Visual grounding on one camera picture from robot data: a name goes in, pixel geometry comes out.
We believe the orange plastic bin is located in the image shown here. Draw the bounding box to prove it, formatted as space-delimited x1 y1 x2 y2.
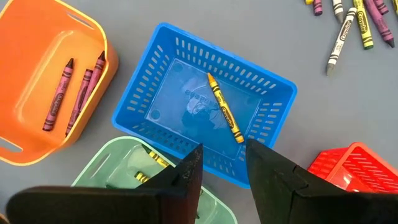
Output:
0 0 120 167

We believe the green plastic bin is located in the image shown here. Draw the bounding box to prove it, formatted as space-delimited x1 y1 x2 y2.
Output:
71 136 239 224

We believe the red slotted plastic basket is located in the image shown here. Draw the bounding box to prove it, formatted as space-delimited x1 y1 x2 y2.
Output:
307 142 398 195

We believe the blue slotted plastic basket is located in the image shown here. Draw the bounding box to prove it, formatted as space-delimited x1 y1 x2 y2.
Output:
111 22 299 190

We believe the blue-grey table mat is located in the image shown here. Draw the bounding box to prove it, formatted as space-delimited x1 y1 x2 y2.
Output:
0 0 398 224

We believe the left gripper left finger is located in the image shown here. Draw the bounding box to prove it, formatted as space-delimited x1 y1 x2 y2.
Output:
6 143 205 224

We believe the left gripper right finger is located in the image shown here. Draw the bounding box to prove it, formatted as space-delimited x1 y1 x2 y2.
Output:
246 139 398 224

